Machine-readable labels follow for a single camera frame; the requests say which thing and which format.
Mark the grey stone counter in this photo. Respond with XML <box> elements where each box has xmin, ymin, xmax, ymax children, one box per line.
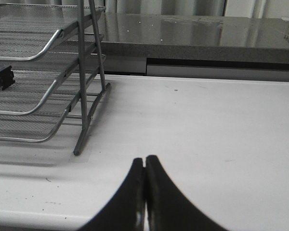
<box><xmin>99</xmin><ymin>13</ymin><xmax>289</xmax><ymax>64</ymax></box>

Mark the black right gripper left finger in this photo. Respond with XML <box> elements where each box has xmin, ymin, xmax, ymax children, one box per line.
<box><xmin>79</xmin><ymin>158</ymin><xmax>145</xmax><ymax>231</ymax></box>

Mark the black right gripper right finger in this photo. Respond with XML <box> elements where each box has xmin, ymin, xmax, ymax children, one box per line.
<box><xmin>145</xmin><ymin>155</ymin><xmax>225</xmax><ymax>231</ymax></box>

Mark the red emergency stop button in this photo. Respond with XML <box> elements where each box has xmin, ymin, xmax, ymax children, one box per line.
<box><xmin>0</xmin><ymin>64</ymin><xmax>15</xmax><ymax>90</ymax></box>

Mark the mesh tray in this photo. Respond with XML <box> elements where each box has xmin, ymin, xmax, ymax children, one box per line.
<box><xmin>0</xmin><ymin>40</ymin><xmax>105</xmax><ymax>116</ymax></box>
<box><xmin>0</xmin><ymin>91</ymin><xmax>80</xmax><ymax>143</ymax></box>
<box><xmin>0</xmin><ymin>3</ymin><xmax>106</xmax><ymax>61</ymax></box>

